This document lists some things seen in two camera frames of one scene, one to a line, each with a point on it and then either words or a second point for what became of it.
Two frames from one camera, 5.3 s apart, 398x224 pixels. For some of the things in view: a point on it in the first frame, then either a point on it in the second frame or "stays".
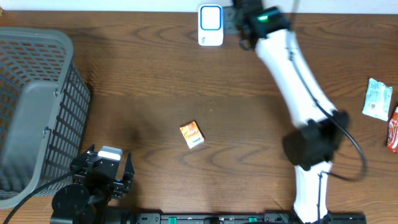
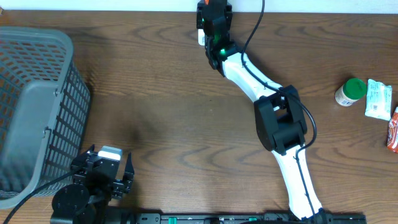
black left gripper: x=118 y=188 stays
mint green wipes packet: x=378 y=100 stays
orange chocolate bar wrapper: x=392 y=141 stays
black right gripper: x=231 y=14 -> x=201 y=6
